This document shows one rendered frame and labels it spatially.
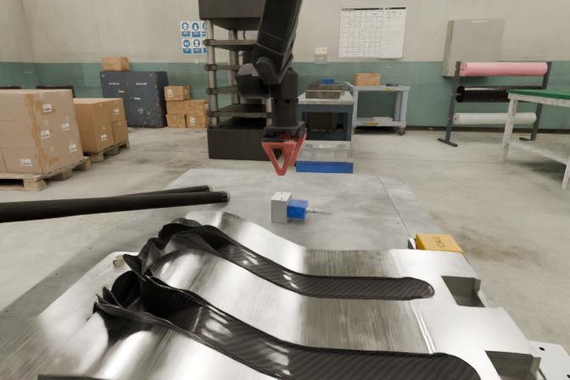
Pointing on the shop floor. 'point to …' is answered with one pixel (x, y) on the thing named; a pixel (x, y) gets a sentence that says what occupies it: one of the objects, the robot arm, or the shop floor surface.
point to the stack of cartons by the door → (185, 108)
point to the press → (259, 114)
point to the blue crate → (324, 167)
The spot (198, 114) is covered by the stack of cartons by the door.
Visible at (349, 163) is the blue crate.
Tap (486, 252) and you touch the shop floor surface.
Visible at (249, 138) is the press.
